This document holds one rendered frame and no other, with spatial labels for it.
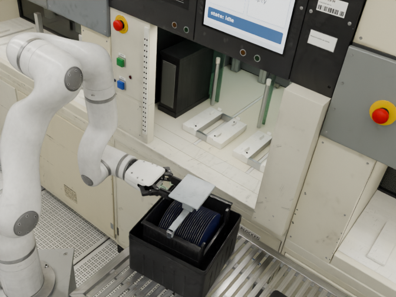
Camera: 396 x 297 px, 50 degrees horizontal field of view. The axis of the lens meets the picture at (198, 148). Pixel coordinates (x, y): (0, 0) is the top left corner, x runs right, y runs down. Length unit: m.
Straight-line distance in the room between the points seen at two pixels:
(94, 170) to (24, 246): 0.29
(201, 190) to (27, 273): 0.56
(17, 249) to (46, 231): 1.38
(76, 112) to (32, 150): 1.00
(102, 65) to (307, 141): 0.60
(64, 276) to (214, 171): 0.68
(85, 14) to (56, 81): 0.79
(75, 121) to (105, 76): 0.98
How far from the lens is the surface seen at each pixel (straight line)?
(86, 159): 1.32
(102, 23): 1.71
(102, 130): 1.30
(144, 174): 1.34
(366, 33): 1.16
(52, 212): 2.77
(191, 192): 1.29
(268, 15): 1.24
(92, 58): 1.16
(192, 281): 1.35
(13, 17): 3.09
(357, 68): 1.17
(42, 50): 1.07
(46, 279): 1.50
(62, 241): 2.60
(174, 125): 1.93
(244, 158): 1.76
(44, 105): 1.07
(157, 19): 1.50
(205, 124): 1.91
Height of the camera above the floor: 1.97
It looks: 38 degrees down
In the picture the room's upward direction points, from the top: 7 degrees clockwise
